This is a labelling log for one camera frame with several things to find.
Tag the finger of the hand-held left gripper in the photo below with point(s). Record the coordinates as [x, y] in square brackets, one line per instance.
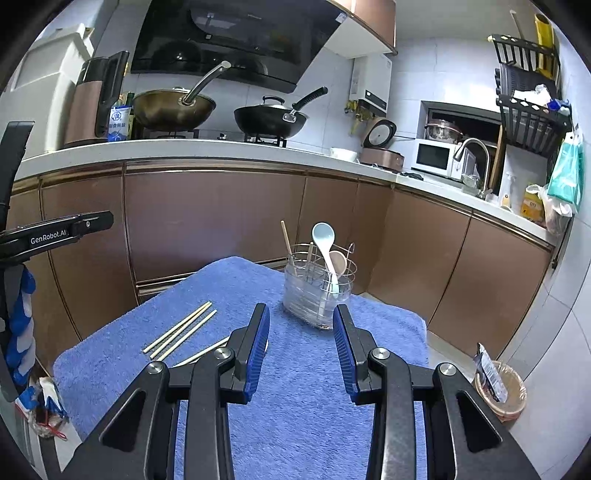
[94, 222]

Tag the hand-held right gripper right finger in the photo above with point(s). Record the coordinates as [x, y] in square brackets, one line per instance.
[344, 341]

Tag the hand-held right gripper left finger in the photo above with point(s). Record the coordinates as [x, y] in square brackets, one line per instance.
[258, 337]

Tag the clear utensil holder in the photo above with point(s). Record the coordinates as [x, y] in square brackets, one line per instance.
[314, 304]

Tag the wooden chopstick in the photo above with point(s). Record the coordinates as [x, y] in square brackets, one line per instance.
[187, 334]
[285, 236]
[178, 326]
[182, 330]
[205, 351]

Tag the person's left hand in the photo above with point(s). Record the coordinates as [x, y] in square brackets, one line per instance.
[24, 323]

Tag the blue towel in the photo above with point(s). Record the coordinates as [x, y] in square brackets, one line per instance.
[295, 424]

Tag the blue white salt bag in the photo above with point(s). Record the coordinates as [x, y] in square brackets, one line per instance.
[118, 123]

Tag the light blue spoon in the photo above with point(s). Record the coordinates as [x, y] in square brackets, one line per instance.
[321, 233]

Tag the brown kitchen counter cabinets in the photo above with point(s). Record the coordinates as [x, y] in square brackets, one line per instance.
[207, 212]

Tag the copper black tall appliance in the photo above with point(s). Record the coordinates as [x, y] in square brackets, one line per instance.
[90, 106]

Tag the bronze wok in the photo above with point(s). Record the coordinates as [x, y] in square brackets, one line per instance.
[173, 110]

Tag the white appliance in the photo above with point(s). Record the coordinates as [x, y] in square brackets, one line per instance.
[46, 87]

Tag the gas stove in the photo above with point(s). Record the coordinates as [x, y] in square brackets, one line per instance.
[217, 135]

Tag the black packet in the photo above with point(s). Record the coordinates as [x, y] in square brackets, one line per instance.
[491, 374]

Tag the clear plastic bag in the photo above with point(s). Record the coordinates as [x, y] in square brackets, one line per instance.
[44, 408]

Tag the woven basket bin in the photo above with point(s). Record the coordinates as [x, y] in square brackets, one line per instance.
[508, 392]

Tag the white bowl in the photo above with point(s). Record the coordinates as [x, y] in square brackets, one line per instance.
[344, 154]

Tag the copper rice cooker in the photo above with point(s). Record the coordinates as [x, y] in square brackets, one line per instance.
[381, 143]

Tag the black wok with lid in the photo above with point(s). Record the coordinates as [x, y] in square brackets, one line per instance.
[270, 121]

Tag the white microwave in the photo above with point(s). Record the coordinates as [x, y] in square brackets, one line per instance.
[434, 157]

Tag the white bottle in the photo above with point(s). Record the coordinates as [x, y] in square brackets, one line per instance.
[508, 191]

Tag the black range hood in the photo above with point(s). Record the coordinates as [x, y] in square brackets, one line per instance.
[231, 41]

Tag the steel pot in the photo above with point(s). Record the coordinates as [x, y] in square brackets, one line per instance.
[443, 130]

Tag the yellow food package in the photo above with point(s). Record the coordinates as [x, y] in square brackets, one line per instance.
[532, 203]

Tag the steel faucet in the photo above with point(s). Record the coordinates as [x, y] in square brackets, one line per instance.
[475, 147]

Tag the wooden cutting board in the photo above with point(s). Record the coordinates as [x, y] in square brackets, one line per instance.
[497, 159]

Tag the white water heater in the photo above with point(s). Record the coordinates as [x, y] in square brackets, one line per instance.
[371, 85]

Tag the green plastic bag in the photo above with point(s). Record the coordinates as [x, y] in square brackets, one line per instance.
[567, 177]

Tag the black dish rack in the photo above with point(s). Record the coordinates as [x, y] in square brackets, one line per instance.
[531, 115]

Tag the brown upper cabinet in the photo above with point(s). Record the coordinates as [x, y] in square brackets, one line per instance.
[374, 21]

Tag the yellow packet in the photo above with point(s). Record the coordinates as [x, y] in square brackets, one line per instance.
[544, 30]

